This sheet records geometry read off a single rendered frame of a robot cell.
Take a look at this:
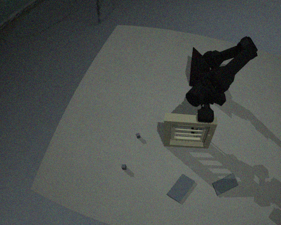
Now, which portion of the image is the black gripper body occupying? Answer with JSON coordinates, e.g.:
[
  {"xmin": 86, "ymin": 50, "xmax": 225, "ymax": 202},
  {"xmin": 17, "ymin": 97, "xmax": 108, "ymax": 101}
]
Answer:
[{"xmin": 197, "ymin": 94, "xmax": 214, "ymax": 122}]

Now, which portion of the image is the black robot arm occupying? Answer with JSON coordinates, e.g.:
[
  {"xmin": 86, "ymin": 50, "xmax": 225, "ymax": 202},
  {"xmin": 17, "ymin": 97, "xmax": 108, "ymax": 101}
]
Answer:
[{"xmin": 186, "ymin": 36, "xmax": 258, "ymax": 107}]

